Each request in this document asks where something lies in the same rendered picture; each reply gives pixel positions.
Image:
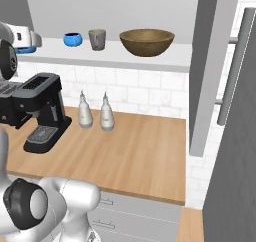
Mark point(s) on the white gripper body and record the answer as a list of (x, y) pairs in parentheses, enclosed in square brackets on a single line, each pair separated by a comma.
[(35, 39)]

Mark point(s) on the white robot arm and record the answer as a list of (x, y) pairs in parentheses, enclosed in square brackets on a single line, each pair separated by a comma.
[(74, 199)]

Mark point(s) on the dark grey cabinet door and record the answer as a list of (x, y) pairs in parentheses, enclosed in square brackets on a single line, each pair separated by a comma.
[(236, 172)]

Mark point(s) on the small blue bowl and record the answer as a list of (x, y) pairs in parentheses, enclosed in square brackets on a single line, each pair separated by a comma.
[(25, 50), (72, 40)]

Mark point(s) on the grey cup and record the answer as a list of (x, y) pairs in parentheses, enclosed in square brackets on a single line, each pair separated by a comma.
[(97, 40)]

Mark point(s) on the black coffee machine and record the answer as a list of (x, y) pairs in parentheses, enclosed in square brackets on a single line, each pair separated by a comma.
[(45, 102)]

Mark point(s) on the white grey bottle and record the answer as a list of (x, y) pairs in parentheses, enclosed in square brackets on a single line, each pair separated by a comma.
[(107, 116), (85, 114)]

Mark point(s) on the brown wooden bowl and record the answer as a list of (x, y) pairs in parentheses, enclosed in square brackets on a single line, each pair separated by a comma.
[(146, 44)]

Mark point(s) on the grey drawer front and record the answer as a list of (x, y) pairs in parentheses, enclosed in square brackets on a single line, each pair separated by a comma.
[(140, 227), (146, 204)]

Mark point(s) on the grey wall cabinet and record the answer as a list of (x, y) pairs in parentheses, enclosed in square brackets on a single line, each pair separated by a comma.
[(110, 9)]

